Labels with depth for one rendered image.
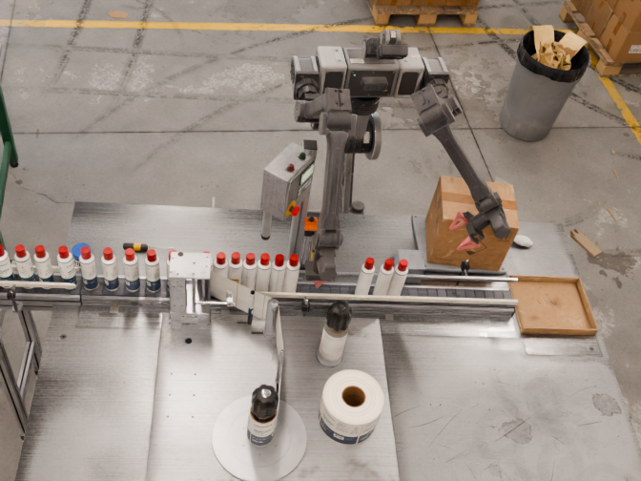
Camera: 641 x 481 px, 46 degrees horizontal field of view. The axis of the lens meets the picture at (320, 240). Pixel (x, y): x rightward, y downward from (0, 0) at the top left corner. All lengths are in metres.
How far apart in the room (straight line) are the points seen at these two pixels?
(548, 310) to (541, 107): 2.14
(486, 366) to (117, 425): 1.34
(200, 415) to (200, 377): 0.14
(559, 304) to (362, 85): 1.19
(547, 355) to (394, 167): 2.06
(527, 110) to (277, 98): 1.62
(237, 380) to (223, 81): 2.91
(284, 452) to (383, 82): 1.36
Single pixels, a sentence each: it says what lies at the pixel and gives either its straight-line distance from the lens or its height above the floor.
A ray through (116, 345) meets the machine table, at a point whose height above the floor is 0.83.
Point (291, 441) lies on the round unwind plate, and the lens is 2.55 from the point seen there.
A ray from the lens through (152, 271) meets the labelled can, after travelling 2.76.
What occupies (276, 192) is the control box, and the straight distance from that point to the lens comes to 2.48.
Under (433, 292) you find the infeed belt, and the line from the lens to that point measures 2.99.
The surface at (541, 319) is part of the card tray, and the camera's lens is 3.13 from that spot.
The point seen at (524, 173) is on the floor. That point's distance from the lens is 5.00.
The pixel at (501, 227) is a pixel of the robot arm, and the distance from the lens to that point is 2.66.
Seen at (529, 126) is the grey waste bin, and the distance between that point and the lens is 5.16.
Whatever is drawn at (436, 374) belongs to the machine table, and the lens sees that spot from 2.84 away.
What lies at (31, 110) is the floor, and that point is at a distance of 5.02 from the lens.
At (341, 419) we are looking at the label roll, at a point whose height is 1.02.
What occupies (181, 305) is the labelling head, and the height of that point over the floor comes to 0.99.
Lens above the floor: 3.17
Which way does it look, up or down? 49 degrees down
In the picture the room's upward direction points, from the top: 11 degrees clockwise
